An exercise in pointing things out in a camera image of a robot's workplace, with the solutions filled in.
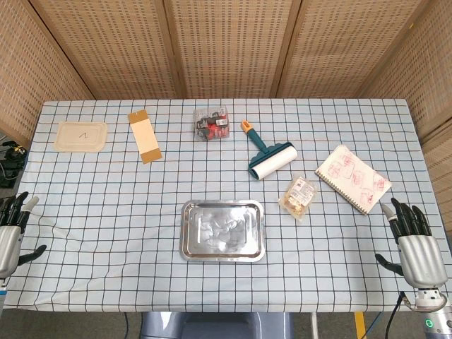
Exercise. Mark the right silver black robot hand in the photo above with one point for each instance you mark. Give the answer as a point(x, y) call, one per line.
point(422, 257)

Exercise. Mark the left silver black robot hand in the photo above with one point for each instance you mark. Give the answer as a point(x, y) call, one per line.
point(8, 243)

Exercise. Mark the small snack packet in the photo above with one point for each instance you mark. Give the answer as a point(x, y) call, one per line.
point(298, 196)

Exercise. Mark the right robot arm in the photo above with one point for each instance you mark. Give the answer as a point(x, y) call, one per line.
point(436, 318)

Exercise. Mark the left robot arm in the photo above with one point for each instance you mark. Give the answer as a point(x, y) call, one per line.
point(1, 295)

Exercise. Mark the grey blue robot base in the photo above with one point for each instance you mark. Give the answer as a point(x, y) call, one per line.
point(215, 326)

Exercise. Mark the stainless steel tray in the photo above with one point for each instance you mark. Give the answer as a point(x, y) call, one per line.
point(222, 229)

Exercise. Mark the blue white checked tablecloth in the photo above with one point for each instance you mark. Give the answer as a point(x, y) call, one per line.
point(106, 219)

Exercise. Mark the spiral notebook with red drawings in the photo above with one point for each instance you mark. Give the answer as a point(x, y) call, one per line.
point(355, 176)

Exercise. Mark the white table leg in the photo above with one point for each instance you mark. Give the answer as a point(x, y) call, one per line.
point(314, 326)

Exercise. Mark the beige pulp container lid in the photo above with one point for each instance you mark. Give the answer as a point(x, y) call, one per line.
point(80, 137)

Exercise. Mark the flat brown cardboard piece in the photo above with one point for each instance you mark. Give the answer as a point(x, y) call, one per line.
point(144, 137)

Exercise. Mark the teal white lint roller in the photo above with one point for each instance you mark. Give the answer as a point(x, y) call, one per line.
point(273, 159)

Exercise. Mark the clear box of coffee capsules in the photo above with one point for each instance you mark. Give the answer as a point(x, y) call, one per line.
point(212, 125)

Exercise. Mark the woven bamboo folding screen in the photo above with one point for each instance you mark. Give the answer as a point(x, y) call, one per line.
point(229, 46)

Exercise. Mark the yellow post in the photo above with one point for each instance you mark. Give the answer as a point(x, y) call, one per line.
point(360, 326)

